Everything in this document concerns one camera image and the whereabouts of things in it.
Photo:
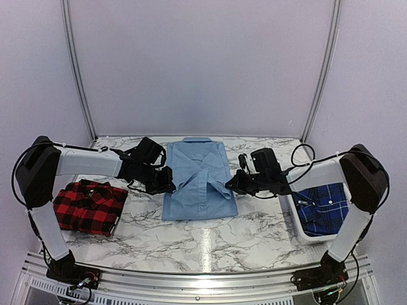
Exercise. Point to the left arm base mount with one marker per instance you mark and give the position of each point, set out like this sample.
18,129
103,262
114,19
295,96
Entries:
83,277

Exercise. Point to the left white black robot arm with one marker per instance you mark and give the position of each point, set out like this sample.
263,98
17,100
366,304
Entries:
37,169

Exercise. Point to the red black plaid folded shirt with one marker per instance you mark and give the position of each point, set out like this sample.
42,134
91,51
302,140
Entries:
89,207

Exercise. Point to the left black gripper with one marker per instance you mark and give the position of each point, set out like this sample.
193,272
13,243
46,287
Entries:
165,184

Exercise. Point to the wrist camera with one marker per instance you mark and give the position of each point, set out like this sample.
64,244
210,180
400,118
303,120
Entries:
163,159
242,159

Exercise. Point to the blue plaid shirt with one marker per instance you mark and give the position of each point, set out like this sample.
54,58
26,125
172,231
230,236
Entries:
321,210

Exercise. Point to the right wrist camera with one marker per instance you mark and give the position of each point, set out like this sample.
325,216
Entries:
242,159

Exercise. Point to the light blue long sleeve shirt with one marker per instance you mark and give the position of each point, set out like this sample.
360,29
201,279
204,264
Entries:
200,171

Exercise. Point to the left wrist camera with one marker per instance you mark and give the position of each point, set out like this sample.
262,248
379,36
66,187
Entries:
163,159

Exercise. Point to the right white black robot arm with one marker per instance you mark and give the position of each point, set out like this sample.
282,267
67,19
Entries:
356,170

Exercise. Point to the aluminium front frame rail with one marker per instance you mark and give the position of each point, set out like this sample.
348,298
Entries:
121,286

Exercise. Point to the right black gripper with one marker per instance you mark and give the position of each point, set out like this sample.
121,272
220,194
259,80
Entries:
238,185

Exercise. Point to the right aluminium corner post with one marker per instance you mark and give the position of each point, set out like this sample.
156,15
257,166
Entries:
334,28

